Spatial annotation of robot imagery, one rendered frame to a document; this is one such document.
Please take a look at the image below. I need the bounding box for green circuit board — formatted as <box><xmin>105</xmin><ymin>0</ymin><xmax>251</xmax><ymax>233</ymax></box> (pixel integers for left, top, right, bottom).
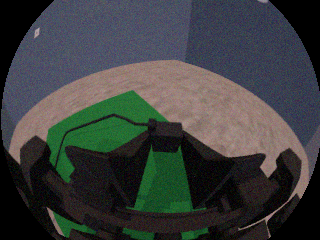
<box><xmin>45</xmin><ymin>91</ymin><xmax>205</xmax><ymax>240</ymax></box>

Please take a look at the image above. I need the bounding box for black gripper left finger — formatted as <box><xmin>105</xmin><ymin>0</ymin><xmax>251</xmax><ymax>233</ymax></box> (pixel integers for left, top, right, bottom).
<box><xmin>64</xmin><ymin>129</ymin><xmax>151</xmax><ymax>208</ymax></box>

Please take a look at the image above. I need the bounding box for black cable with plug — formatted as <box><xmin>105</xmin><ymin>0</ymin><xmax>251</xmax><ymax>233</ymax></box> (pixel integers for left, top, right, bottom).
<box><xmin>55</xmin><ymin>113</ymin><xmax>184</xmax><ymax>163</ymax></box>

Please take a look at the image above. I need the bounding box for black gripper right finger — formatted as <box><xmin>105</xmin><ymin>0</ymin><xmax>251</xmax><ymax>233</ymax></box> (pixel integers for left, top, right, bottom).
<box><xmin>180</xmin><ymin>131</ymin><xmax>267</xmax><ymax>209</ymax></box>

